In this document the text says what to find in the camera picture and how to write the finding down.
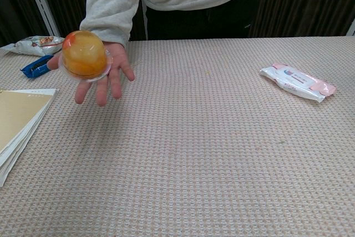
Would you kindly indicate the orange fruit jelly cup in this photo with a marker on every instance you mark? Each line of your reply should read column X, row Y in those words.
column 83, row 55

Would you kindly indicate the checkered woven tablecloth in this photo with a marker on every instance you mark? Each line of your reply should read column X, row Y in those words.
column 194, row 142

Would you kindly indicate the dark pleated curtain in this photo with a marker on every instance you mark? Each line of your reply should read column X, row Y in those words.
column 303, row 2

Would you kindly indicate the grey sweatshirt sleeve forearm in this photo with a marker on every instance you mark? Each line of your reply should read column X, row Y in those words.
column 111, row 6

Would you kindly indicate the pink white wet wipes pack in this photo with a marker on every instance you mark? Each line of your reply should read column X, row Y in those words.
column 298, row 81

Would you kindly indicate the person's bare hand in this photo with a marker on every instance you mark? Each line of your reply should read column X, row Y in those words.
column 111, row 81

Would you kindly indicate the beige cover notebook stack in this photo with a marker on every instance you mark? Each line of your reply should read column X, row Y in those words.
column 20, row 120

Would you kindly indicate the blue snack wrapper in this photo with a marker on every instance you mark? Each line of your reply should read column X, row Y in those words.
column 36, row 66

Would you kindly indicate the person torso in grey sweatshirt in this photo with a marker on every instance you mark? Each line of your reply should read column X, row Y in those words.
column 199, row 1

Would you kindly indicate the white metal frame bar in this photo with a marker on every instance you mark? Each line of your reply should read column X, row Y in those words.
column 41, row 2

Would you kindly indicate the white printed snack bag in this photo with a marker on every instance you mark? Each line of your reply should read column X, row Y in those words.
column 34, row 45

